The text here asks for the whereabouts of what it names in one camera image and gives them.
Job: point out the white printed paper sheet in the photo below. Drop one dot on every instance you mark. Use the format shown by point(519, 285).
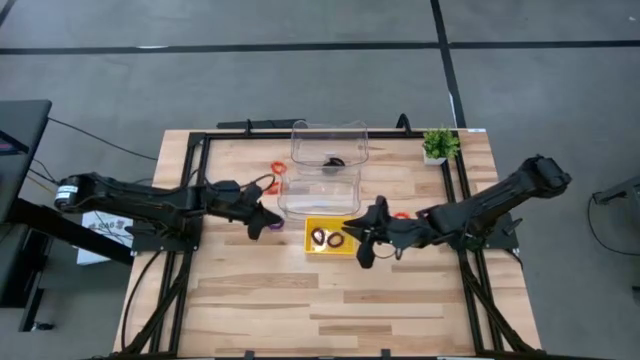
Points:
point(95, 230)

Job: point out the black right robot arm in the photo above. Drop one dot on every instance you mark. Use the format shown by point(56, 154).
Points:
point(490, 200)

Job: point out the black desk leg frame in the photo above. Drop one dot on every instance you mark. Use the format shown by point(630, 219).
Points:
point(60, 225)

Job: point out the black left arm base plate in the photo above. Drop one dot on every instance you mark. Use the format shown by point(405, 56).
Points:
point(150, 242)

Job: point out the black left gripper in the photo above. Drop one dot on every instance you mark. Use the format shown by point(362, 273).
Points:
point(254, 215)

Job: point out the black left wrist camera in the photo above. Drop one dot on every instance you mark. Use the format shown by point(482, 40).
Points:
point(227, 186)

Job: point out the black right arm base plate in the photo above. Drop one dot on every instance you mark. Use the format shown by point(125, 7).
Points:
point(505, 241)

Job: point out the black flat bar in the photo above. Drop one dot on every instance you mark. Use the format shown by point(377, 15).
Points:
point(270, 123)

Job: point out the grey metal stand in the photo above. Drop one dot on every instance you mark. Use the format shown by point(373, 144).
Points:
point(620, 190)

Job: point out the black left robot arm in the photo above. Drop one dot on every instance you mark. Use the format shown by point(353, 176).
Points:
point(140, 200)

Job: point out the yellow plastic basket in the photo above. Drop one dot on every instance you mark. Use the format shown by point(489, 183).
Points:
point(350, 222)

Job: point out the dark grey desk top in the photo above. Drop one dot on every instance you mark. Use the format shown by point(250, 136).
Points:
point(25, 120)

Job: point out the black aluminium table frame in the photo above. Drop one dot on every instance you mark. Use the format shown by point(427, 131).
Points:
point(235, 135)

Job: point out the green plant in white pot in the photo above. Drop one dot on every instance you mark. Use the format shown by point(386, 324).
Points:
point(440, 142)

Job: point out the black clamp hook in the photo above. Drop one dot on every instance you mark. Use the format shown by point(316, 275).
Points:
point(403, 120)

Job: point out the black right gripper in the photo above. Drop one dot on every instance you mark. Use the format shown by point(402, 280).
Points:
point(395, 232)

